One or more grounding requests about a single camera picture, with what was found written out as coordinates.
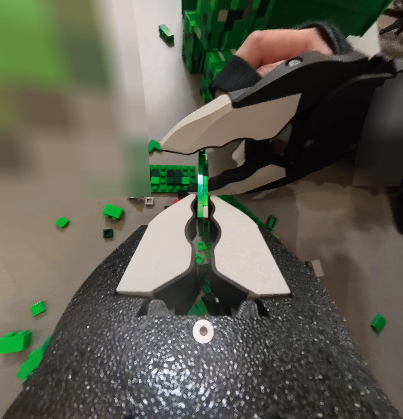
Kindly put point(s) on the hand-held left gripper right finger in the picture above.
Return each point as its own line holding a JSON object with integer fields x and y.
{"x": 250, "y": 258}

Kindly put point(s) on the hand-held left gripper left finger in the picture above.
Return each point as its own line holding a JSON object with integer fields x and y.
{"x": 155, "y": 258}

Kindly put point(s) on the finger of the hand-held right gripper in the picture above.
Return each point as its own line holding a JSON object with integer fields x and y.
{"x": 263, "y": 176}
{"x": 237, "y": 124}

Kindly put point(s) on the green mosaic brick cube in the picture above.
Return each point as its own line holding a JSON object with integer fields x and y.
{"x": 202, "y": 183}

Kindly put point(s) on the tall green mosaic brick build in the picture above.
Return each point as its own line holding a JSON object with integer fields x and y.
{"x": 214, "y": 32}

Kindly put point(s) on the grey desk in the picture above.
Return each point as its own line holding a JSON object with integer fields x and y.
{"x": 41, "y": 262}

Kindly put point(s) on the person's right hand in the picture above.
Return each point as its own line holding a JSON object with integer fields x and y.
{"x": 273, "y": 45}

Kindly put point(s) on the small white grey brick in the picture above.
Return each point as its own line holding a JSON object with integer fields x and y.
{"x": 149, "y": 201}

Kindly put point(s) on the small grey tile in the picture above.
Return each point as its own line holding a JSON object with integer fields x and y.
{"x": 317, "y": 268}

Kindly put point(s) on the loose small green bricks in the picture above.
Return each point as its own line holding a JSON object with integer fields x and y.
{"x": 13, "y": 342}

